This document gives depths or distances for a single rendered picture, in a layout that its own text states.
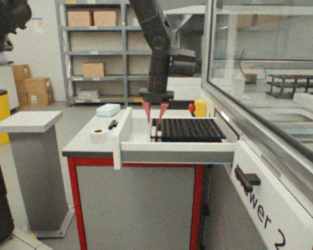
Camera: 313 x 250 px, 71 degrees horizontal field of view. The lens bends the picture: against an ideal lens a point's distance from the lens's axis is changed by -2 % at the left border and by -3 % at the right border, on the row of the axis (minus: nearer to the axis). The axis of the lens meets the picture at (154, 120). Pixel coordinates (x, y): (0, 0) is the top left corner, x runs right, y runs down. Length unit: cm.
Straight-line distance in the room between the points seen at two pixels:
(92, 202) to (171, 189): 35
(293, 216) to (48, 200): 139
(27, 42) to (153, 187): 488
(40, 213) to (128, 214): 74
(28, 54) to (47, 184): 427
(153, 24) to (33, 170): 116
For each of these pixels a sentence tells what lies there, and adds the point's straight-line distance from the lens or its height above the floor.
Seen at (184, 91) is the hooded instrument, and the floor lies 86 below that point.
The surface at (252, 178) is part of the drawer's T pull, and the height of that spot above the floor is 91.
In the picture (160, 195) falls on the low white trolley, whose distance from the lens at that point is 101.
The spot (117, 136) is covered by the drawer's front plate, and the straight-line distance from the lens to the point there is 60.
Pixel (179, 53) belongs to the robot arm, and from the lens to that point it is 61.
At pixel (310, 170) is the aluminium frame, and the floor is 99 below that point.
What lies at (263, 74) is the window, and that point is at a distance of 55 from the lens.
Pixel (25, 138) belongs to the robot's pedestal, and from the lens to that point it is 142.
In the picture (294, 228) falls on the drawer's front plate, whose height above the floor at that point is 91.
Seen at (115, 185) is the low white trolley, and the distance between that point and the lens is 100.
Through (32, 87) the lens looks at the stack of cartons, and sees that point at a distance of 515.
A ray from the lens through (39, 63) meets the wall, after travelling 545.
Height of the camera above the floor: 115
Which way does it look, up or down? 18 degrees down
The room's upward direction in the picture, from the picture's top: straight up
